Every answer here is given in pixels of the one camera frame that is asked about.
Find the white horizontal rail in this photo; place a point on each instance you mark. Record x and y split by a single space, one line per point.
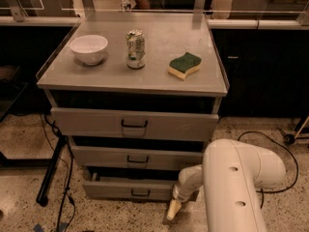
212 23

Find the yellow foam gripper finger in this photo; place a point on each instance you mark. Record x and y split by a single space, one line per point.
174 207

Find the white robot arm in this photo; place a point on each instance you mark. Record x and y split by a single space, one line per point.
230 173

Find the clear plastic water bottle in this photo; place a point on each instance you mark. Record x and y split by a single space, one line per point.
125 5

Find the wheeled cart base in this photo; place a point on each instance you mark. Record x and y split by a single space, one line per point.
301 131

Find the white ceramic bowl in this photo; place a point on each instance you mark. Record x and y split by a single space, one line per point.
89 49

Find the grey middle drawer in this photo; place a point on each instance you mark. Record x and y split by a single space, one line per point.
135 158

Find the grey bottom drawer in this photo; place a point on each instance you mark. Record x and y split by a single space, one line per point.
101 187

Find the grey metal drawer cabinet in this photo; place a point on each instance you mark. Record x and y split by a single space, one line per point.
113 85

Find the black stand leg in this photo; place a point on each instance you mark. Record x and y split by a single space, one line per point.
42 198

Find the green white soda can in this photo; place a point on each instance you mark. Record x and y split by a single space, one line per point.
136 54

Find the grey top drawer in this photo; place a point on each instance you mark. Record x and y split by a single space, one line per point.
135 124

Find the grey drawer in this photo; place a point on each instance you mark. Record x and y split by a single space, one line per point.
101 187
135 124
135 158

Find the green yellow sponge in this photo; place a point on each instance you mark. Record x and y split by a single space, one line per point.
185 65

